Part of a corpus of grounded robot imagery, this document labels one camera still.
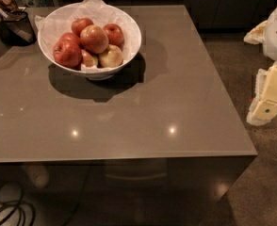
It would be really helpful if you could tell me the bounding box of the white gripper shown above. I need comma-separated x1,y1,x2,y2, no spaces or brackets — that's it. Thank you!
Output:
243,8,277,126

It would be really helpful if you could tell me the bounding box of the yellow-green apple front right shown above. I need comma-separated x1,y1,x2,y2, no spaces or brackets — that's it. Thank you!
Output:
99,44,123,68

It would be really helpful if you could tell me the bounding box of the white ceramic bowl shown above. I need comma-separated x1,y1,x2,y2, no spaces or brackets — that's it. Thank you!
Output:
37,1,143,81

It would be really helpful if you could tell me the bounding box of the red apple back right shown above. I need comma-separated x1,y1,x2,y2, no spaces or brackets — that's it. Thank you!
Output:
103,24,124,46

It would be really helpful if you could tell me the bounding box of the red apple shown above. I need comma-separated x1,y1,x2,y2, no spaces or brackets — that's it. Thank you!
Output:
72,18,93,36
53,40,82,68
60,32,81,45
103,24,124,46

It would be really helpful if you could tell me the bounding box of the large red-yellow centre apple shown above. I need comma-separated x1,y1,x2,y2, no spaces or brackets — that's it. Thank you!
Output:
80,24,109,54

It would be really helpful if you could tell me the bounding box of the small pale apple front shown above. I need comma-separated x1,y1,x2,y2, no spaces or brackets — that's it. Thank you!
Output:
81,50,98,68

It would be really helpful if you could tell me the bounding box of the red apple back left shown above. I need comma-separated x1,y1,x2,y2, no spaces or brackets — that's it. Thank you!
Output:
72,18,93,36

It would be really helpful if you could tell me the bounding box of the red apple front left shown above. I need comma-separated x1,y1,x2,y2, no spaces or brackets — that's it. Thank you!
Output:
53,40,82,68

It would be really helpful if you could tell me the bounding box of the red apple middle left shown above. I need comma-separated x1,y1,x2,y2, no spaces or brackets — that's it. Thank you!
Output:
60,32,81,45

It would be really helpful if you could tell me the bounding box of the white paper bowl liner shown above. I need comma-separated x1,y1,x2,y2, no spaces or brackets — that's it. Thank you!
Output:
34,0,142,74

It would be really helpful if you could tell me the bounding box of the black mesh basket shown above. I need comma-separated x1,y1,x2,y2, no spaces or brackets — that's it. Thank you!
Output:
0,11,36,46

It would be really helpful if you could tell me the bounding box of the black cable on floor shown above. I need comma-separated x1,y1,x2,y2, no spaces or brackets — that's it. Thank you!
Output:
0,183,37,226

